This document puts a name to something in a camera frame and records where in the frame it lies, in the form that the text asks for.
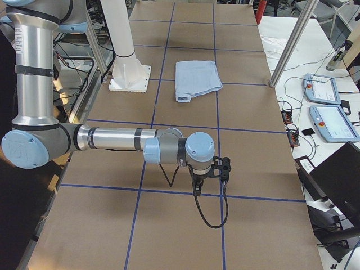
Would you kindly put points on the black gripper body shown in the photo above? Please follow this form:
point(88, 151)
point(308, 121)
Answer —
point(198, 177)

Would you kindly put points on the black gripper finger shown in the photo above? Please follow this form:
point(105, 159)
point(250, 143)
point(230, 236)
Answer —
point(197, 187)

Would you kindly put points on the light blue button-up shirt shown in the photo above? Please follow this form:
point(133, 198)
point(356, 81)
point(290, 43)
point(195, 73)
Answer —
point(195, 78)

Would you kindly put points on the black monitor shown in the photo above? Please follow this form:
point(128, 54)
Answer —
point(338, 178)

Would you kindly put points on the lower teach pendant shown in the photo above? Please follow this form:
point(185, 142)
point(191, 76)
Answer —
point(333, 124)

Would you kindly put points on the teach pendant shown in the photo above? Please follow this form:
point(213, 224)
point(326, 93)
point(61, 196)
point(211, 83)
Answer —
point(333, 124)
point(321, 89)

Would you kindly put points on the upper teach pendant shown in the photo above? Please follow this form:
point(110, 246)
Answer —
point(321, 89)

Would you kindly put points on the red cylinder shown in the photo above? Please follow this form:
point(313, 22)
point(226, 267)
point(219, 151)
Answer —
point(260, 10)

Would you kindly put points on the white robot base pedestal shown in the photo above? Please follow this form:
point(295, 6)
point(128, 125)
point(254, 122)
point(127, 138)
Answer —
point(128, 74)

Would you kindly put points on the grey aluminium frame post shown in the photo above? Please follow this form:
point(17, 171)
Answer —
point(295, 35)

